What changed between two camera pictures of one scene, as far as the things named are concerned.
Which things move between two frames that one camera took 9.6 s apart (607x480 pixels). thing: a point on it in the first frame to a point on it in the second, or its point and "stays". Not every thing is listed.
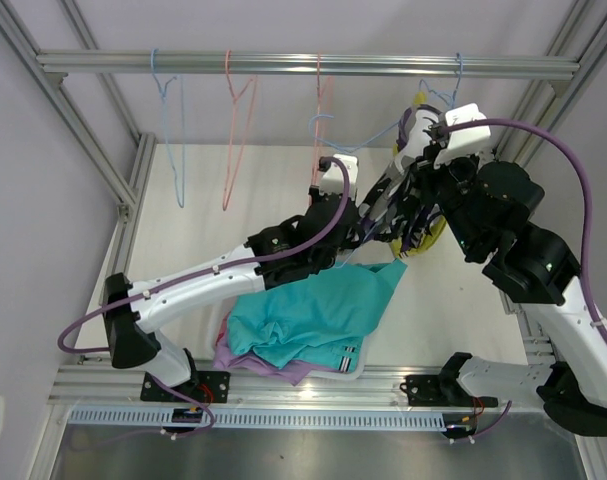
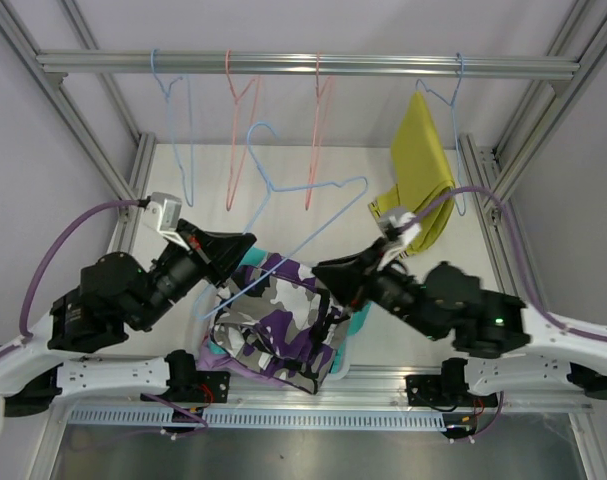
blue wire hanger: (347, 149) to (259, 209)
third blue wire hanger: (449, 99) stays
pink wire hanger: (322, 98) stays
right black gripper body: (452, 182) to (390, 288)
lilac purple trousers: (251, 363) to (209, 360)
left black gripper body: (328, 261) to (178, 275)
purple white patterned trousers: (394, 211) to (279, 319)
